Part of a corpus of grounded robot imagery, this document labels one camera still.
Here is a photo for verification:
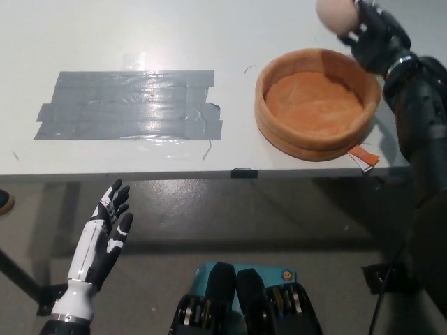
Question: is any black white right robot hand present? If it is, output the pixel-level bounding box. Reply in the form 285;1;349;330
335;0;413;76

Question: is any black floor cable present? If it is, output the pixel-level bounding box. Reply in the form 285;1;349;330
370;244;404;335

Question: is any clear tape strip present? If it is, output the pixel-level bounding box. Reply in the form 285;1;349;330
129;137;196;158

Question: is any black table foot plate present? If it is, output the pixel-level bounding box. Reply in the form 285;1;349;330
361;264;420;295

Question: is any small black tape piece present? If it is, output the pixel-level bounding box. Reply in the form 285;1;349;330
230;167;258;179

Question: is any grey duct tape patch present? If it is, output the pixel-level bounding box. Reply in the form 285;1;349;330
33;70;224;141

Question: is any black table leg with foot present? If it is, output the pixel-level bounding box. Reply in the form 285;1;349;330
0;246;69;317

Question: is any dark shoe with tan sole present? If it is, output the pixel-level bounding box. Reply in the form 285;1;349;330
0;189;15;216

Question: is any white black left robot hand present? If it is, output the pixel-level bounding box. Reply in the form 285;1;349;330
66;179;135;292

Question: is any cream plush dumpling with face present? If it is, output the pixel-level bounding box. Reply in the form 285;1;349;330
316;0;360;36

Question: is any black teal robot torso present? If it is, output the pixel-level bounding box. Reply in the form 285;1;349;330
168;261;324;335

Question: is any orange plush round basket plate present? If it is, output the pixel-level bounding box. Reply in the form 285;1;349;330
254;48;382;172

